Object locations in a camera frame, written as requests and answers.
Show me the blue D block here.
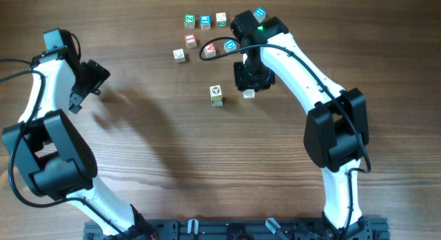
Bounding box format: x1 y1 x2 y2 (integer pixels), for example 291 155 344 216
223 39 237 53

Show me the right camera cable black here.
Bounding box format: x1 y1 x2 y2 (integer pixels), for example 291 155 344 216
198 36 372 240

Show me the yellow sided picture block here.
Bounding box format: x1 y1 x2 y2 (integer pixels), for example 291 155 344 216
209 85 223 100

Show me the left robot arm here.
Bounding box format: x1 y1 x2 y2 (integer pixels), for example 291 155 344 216
1 28 156 239

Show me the green N block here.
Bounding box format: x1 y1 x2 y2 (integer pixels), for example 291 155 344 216
184 14 196 29

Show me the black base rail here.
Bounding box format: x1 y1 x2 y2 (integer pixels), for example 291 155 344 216
82 217 391 240

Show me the left camera cable black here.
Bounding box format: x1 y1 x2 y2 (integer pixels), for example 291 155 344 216
2 69 133 239

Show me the red A block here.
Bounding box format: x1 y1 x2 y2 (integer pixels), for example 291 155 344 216
203 43 216 59

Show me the blue top block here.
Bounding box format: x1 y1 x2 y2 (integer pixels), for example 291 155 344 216
200 14 211 30

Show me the plain block red side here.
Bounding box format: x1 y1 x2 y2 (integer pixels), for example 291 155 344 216
173 48 186 63

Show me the blue block far right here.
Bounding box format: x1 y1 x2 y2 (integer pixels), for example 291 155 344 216
253 7 267 23

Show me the white block teal side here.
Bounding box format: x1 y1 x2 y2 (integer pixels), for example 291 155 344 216
212 98 223 104

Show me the plain block green side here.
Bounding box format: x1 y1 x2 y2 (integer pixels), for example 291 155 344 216
216 12 227 28

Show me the camera cable black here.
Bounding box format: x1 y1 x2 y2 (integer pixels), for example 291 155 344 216
2 69 133 239
198 36 372 240

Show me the red top block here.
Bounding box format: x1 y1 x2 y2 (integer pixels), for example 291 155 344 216
184 34 197 49

